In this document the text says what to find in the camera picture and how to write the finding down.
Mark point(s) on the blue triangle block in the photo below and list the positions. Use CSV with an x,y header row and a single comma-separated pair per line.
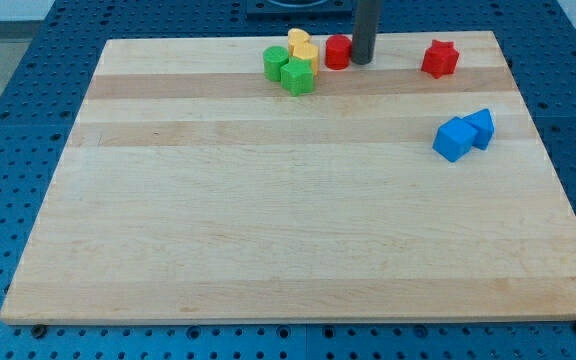
x,y
482,121

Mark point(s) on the wooden board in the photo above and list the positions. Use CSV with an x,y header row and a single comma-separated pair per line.
x,y
192,190

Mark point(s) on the green star block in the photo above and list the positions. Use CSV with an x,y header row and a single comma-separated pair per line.
x,y
297,76

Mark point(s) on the green cylinder block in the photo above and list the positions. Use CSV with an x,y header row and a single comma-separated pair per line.
x,y
274,58

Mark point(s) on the yellow hexagon block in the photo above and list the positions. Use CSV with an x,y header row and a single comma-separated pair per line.
x,y
308,51

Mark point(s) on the yellow heart block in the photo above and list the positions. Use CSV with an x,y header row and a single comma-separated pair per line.
x,y
296,37

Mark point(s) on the red cylinder block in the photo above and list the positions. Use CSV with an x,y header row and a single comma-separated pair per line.
x,y
337,52

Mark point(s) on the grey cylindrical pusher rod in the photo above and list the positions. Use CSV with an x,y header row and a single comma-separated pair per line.
x,y
366,20

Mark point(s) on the blue cube block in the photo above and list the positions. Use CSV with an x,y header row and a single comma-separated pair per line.
x,y
454,139

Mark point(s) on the red star block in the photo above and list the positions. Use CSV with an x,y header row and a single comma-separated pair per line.
x,y
440,59

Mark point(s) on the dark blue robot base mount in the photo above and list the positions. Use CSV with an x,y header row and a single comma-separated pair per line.
x,y
268,8

